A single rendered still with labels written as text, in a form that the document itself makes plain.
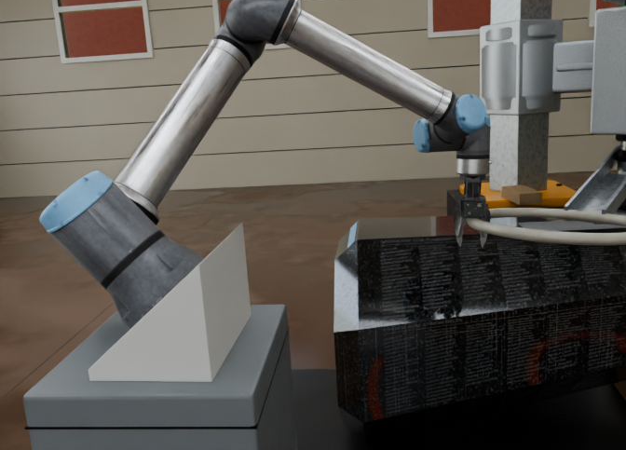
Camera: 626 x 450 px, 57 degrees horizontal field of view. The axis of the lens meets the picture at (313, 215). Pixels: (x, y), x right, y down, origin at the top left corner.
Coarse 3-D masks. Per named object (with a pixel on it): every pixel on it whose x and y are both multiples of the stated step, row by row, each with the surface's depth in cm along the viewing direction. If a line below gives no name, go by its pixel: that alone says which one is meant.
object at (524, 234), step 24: (504, 216) 181; (528, 216) 182; (552, 216) 181; (576, 216) 177; (600, 216) 172; (624, 216) 166; (552, 240) 138; (576, 240) 137; (600, 240) 136; (624, 240) 137
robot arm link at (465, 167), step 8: (456, 160) 161; (464, 160) 158; (472, 160) 156; (480, 160) 156; (488, 160) 158; (456, 168) 161; (464, 168) 158; (472, 168) 157; (480, 168) 157; (488, 168) 159; (472, 176) 159
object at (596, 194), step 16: (608, 160) 202; (592, 176) 192; (608, 176) 199; (624, 176) 196; (592, 192) 191; (608, 192) 189; (624, 192) 182; (576, 208) 183; (592, 208) 182; (608, 208) 172
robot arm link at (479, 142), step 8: (488, 120) 156; (488, 128) 156; (472, 136) 154; (480, 136) 155; (488, 136) 157; (464, 144) 155; (472, 144) 156; (480, 144) 156; (488, 144) 157; (456, 152) 160; (464, 152) 157; (472, 152) 156; (480, 152) 156; (488, 152) 157
